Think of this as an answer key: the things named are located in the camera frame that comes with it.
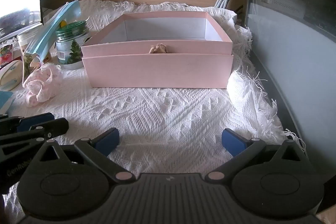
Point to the green-lid glass jar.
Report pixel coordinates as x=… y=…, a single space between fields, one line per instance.
x=71 y=50

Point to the white oval dish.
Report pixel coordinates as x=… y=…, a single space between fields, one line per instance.
x=10 y=77

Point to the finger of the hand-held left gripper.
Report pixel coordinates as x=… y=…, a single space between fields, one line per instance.
x=34 y=121
x=53 y=127

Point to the pink cardboard box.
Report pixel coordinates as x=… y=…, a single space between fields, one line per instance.
x=118 y=49

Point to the glass-panel computer case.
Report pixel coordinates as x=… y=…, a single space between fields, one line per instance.
x=288 y=43

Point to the white knitted blanket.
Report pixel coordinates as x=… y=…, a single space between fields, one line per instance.
x=157 y=113

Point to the pink lace scrunchie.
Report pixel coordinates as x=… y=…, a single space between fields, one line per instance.
x=42 y=87

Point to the blue face mask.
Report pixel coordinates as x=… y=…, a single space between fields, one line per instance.
x=52 y=29

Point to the red snack packet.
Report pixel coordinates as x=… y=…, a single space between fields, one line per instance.
x=5 y=54

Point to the blue tissue pack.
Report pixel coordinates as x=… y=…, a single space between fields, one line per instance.
x=5 y=99

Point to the white floral paper cup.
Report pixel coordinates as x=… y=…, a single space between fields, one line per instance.
x=23 y=40

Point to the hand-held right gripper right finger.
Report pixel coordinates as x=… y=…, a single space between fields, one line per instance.
x=233 y=142

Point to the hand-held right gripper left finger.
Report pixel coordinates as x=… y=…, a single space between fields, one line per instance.
x=108 y=140

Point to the yellow plastic toy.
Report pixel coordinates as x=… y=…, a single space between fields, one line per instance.
x=63 y=23

